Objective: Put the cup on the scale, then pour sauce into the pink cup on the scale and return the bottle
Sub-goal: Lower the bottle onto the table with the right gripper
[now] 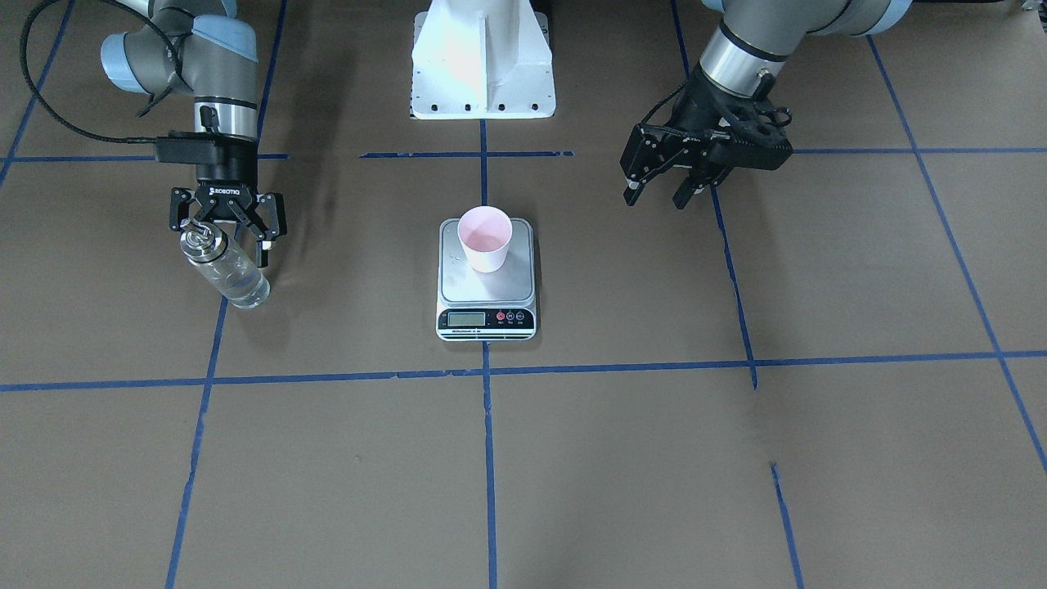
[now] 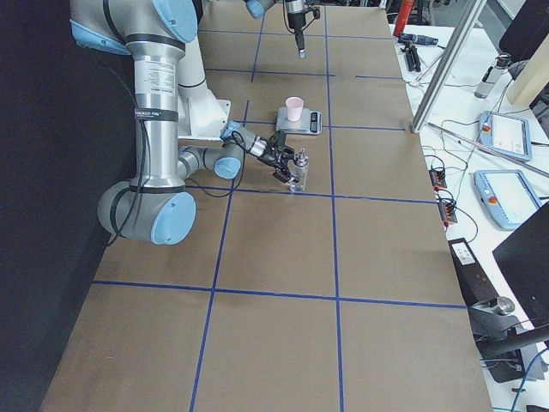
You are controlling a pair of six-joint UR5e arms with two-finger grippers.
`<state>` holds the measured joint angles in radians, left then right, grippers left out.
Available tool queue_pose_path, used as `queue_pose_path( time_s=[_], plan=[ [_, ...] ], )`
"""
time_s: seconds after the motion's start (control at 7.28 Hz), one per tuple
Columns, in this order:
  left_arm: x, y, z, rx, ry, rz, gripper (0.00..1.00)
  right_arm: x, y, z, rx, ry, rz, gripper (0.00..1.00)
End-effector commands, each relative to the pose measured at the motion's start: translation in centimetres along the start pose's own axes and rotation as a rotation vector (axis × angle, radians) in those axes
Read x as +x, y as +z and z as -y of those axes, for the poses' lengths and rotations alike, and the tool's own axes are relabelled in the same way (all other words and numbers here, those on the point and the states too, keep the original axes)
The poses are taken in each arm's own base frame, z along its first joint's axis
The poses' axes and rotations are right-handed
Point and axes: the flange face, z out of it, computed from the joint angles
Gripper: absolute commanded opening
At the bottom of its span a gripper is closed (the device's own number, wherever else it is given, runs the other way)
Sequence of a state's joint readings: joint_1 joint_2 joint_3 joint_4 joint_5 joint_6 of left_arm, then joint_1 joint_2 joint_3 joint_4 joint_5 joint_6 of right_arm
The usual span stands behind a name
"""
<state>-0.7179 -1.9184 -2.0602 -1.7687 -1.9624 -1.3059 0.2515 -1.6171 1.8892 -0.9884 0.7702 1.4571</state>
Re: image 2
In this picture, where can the blue teach pendant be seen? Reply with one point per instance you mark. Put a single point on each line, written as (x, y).
(507, 195)
(506, 134)

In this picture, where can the black monitor stand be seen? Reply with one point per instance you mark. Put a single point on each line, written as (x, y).
(508, 330)

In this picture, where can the blue teach pendant near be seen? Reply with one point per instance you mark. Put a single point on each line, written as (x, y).
(507, 195)

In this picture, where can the black box white label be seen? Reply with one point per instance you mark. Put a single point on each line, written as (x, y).
(474, 282)

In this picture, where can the red fire extinguisher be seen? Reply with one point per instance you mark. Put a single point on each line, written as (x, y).
(403, 16)

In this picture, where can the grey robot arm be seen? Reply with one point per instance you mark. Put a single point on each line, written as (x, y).
(258, 8)
(155, 206)

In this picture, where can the aluminium frame profile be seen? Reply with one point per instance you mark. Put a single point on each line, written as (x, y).
(450, 55)

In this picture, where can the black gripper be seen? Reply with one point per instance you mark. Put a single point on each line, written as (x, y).
(268, 156)
(295, 21)

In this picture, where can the pink paper cup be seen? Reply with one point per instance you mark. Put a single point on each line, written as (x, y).
(294, 106)

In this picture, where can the black orange connector block near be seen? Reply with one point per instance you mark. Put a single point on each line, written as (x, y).
(447, 207)

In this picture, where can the digital kitchen scale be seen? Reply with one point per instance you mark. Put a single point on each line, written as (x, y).
(309, 123)

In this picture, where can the black tripod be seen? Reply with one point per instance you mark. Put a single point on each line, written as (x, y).
(410, 42)

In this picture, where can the blue teach pendant far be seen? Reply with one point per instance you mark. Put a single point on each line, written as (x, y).
(506, 134)

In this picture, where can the black orange connector block far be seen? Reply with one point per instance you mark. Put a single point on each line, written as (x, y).
(437, 177)

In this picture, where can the black orange connector block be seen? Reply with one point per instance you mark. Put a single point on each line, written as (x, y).
(447, 207)
(437, 177)

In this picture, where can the glass sauce bottle metal pourer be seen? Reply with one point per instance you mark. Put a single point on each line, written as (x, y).
(300, 171)

